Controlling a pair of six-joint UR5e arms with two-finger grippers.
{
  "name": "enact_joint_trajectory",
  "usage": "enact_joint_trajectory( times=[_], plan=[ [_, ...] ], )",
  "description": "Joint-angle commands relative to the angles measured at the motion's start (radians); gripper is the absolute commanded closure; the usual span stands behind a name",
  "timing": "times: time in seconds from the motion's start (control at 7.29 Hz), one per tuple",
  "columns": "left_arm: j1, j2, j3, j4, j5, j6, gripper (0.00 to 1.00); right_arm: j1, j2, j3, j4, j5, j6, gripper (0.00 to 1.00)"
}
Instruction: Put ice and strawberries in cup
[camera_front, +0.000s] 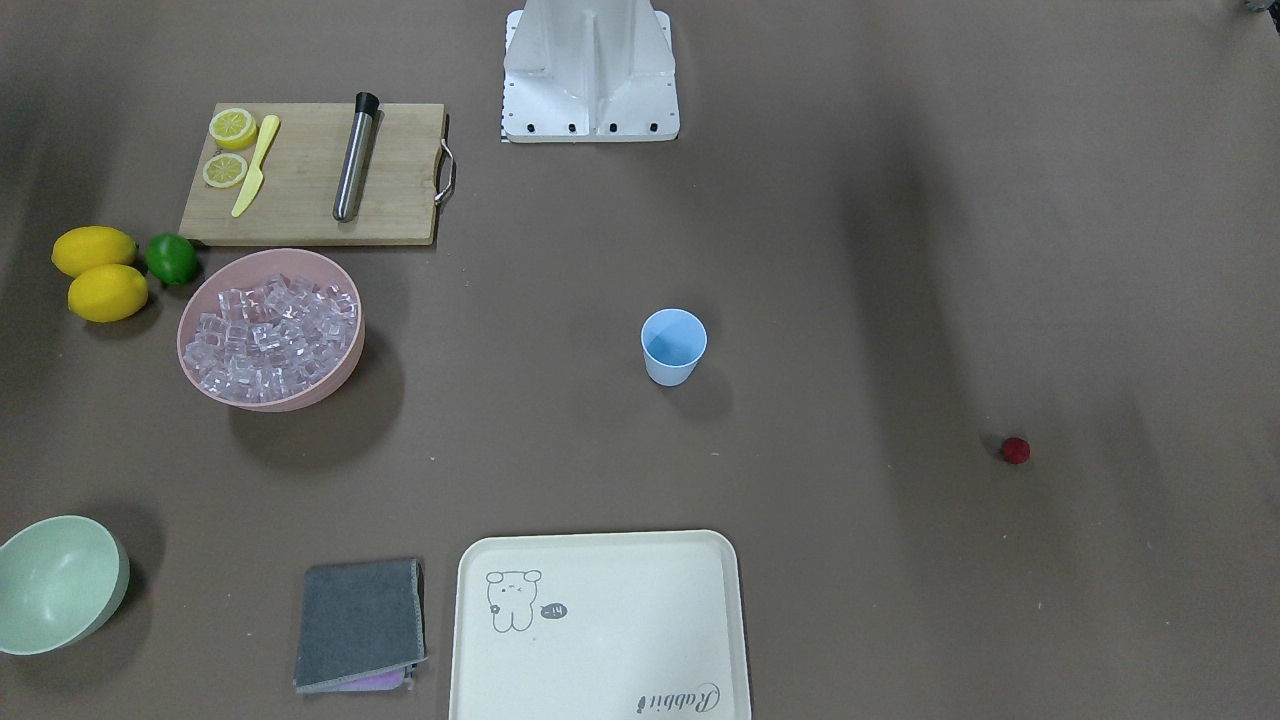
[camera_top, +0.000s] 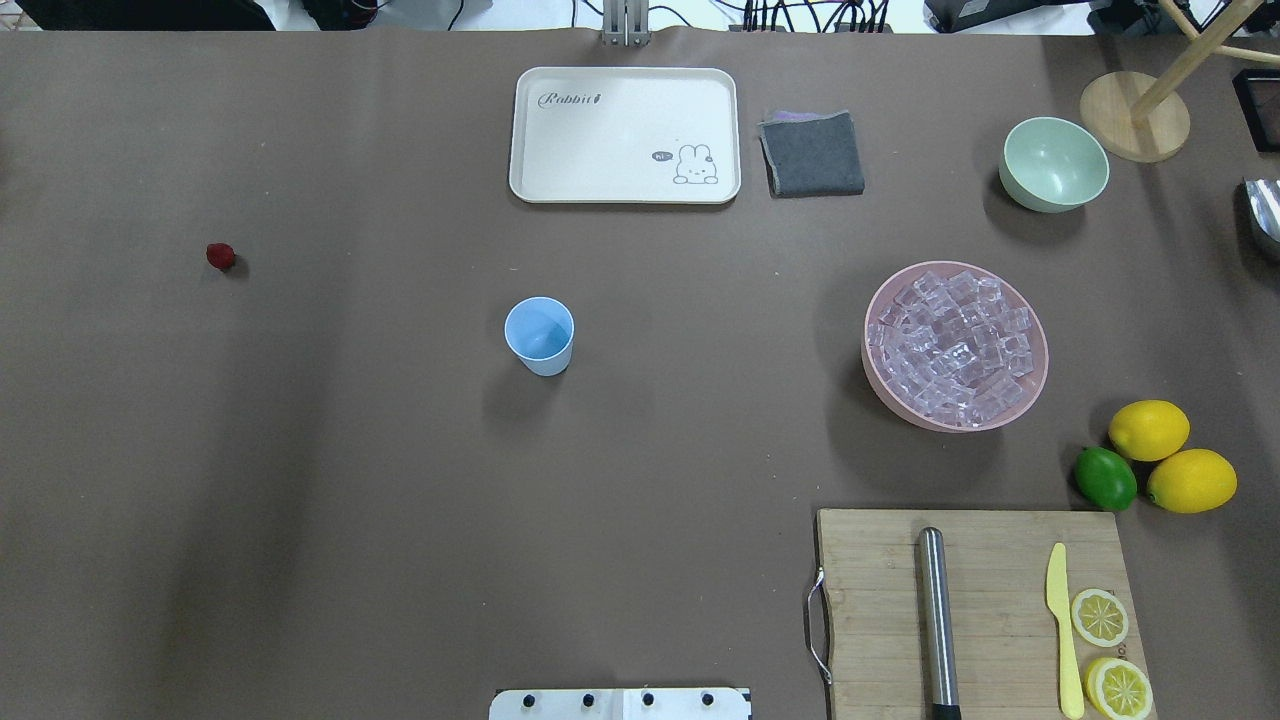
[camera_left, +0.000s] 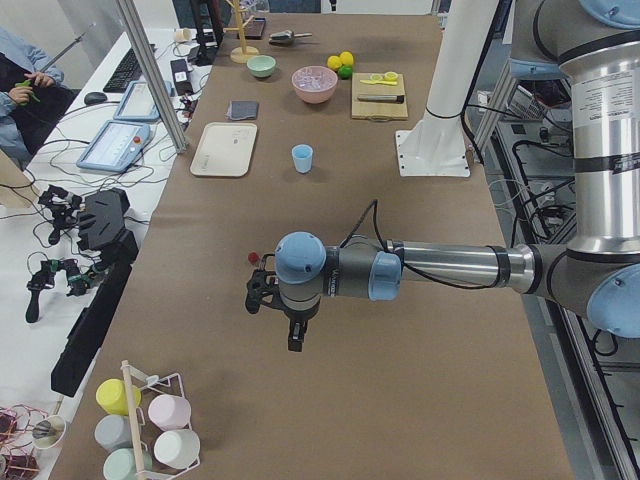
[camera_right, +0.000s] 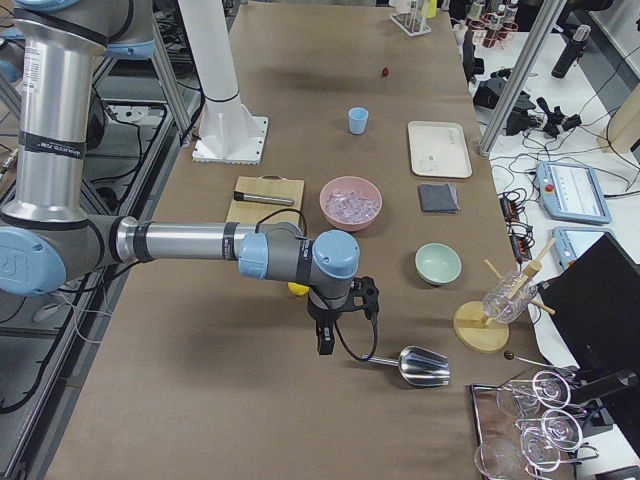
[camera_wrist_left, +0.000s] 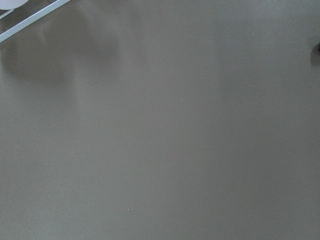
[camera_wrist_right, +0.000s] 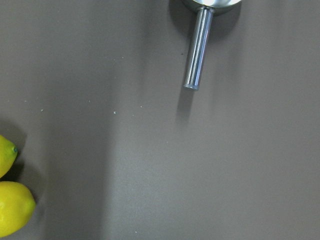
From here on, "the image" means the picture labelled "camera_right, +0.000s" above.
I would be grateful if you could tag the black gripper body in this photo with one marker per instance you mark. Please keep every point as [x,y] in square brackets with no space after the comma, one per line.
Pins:
[324,317]

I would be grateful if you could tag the wooden cutting board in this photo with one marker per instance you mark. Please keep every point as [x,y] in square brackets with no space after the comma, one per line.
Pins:
[251,213]

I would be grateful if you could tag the wine glass rack tray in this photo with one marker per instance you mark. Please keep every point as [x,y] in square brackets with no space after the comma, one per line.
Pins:
[556,423]

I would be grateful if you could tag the grey folded cloth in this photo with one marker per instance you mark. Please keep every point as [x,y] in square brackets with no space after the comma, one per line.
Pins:
[438,198]

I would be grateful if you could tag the clear glass on rack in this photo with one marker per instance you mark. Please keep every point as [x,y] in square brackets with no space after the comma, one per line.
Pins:
[509,298]

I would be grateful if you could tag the black monitor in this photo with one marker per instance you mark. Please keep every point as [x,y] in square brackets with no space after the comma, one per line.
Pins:
[596,303]

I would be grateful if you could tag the metal rod with black tip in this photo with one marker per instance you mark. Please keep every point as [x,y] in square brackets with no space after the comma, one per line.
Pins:
[262,199]

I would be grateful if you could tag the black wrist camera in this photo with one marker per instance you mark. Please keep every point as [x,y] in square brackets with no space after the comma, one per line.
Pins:
[364,296]

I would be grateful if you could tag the pink bowl of ice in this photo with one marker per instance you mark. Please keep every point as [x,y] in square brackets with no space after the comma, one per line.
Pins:
[350,203]

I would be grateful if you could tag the metal ice scoop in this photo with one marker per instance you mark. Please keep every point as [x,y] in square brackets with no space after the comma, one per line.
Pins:
[418,366]

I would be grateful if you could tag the wooden glass rack stand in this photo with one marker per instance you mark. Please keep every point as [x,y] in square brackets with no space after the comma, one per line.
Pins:
[479,332]

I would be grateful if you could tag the white cup rack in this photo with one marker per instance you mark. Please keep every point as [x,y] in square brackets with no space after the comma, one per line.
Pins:
[411,16]

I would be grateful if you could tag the aluminium frame post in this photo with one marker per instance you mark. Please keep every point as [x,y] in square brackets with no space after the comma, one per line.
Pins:
[549,12]

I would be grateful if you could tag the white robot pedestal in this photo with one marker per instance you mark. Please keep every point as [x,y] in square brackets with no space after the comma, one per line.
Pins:
[228,132]

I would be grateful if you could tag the teach pendant near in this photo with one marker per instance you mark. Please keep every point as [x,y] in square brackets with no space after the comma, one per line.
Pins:
[573,242]

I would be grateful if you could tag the green bowl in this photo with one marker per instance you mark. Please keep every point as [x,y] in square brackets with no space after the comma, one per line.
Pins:
[437,264]

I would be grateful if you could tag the cream rabbit tray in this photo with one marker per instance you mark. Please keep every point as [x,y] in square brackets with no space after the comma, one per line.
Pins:
[438,149]

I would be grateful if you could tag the yellow lemon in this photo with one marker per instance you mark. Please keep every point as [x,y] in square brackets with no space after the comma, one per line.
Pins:
[298,289]

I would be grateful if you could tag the blue plastic cup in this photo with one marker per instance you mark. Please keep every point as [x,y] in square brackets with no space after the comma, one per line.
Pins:
[357,120]

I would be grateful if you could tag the teach pendant far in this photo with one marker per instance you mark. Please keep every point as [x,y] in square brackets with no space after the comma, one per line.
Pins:
[572,193]

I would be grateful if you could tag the teach pendant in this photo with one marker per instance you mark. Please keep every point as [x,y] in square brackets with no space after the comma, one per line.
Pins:
[572,193]
[573,242]

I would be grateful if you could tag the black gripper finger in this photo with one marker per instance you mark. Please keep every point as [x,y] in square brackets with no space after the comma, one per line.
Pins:
[325,338]

